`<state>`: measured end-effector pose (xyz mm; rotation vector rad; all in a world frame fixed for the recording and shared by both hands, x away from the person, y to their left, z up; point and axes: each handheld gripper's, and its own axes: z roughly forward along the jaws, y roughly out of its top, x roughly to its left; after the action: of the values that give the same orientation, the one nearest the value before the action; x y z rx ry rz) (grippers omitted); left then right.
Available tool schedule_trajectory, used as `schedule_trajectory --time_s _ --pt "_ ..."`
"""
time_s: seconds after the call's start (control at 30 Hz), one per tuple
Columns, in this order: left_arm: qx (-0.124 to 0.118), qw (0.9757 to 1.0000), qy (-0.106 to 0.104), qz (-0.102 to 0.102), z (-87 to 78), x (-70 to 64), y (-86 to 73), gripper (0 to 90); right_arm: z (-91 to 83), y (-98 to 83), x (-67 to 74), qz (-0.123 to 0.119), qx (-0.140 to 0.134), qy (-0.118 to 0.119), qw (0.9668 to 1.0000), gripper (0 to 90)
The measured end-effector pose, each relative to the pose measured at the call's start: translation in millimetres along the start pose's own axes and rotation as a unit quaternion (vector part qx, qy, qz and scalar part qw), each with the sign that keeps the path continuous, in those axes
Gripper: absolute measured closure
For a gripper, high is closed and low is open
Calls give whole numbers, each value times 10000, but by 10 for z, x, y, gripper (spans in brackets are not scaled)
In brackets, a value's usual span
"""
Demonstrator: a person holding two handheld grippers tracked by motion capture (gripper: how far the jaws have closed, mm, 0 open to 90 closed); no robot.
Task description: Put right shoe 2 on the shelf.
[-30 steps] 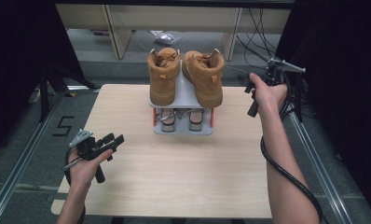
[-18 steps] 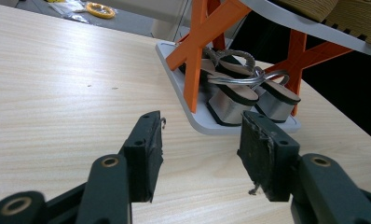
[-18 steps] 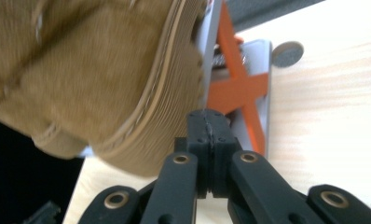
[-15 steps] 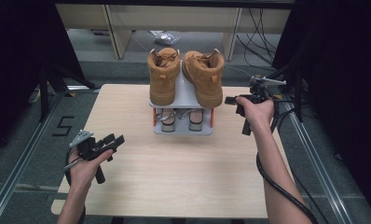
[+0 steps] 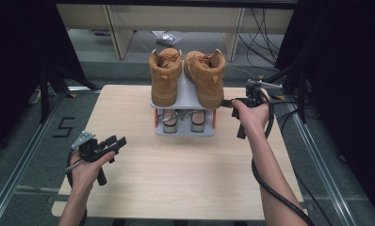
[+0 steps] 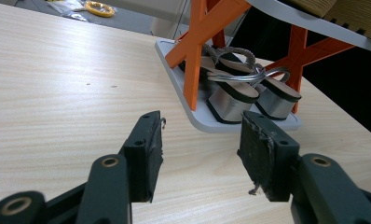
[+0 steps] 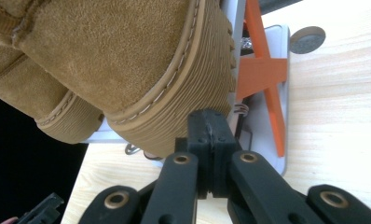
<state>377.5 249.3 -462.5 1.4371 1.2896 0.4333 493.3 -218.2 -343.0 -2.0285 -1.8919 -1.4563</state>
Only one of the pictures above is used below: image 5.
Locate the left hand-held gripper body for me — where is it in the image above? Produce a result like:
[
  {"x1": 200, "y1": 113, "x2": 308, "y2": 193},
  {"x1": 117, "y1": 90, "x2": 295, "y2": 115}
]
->
[{"x1": 71, "y1": 131, "x2": 111, "y2": 186}]

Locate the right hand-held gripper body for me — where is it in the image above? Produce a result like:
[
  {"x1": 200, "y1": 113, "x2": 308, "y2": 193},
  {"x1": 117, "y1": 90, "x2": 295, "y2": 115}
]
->
[{"x1": 232, "y1": 79, "x2": 284, "y2": 140}]

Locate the tan suede boot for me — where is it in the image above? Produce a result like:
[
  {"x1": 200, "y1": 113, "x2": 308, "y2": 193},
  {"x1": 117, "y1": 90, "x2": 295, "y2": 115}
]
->
[
  {"x1": 184, "y1": 48, "x2": 227, "y2": 109},
  {"x1": 148, "y1": 47, "x2": 184, "y2": 107}
]

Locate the black rhinestone strap sandal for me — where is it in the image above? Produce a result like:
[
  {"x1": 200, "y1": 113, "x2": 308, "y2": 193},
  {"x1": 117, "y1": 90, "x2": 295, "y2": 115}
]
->
[
  {"x1": 156, "y1": 108, "x2": 179, "y2": 135},
  {"x1": 180, "y1": 108, "x2": 208, "y2": 134}
]

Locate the white shoe rack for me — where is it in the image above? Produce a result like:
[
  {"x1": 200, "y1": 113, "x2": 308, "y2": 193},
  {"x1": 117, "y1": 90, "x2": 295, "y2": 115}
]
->
[{"x1": 150, "y1": 50, "x2": 222, "y2": 137}]

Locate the person's right hand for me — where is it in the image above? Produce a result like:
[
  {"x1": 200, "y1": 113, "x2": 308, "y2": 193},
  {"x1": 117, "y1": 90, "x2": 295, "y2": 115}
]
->
[{"x1": 232, "y1": 100, "x2": 271, "y2": 137}]

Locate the person's left hand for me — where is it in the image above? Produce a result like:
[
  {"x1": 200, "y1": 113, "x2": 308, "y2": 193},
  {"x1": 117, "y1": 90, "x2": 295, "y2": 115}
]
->
[{"x1": 70, "y1": 152, "x2": 116, "y2": 193}]

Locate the clear plastic bag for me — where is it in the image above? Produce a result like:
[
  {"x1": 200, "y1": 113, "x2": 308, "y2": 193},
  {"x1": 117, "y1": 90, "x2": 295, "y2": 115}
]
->
[{"x1": 155, "y1": 31, "x2": 183, "y2": 48}]

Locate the dark curtain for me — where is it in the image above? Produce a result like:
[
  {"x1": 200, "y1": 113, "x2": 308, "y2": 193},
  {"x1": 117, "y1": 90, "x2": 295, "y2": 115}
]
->
[
  {"x1": 0, "y1": 0, "x2": 86, "y2": 158},
  {"x1": 274, "y1": 0, "x2": 375, "y2": 218}
]

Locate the beige wooden desk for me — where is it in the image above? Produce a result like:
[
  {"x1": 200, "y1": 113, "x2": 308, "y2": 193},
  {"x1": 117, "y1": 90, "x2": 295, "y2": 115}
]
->
[{"x1": 56, "y1": 3, "x2": 295, "y2": 62}]

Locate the bundle of black cables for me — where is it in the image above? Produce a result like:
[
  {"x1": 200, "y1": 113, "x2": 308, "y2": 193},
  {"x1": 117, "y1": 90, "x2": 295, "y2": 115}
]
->
[{"x1": 238, "y1": 8, "x2": 283, "y2": 67}]

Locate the metal floor rail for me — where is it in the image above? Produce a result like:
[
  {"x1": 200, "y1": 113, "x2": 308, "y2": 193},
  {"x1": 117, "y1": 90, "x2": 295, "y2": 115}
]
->
[
  {"x1": 283, "y1": 93, "x2": 359, "y2": 226},
  {"x1": 0, "y1": 92, "x2": 67, "y2": 226}
]

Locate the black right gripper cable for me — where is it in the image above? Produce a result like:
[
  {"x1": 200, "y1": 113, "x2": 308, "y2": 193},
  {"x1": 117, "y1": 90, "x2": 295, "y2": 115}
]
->
[{"x1": 251, "y1": 89, "x2": 316, "y2": 226}]

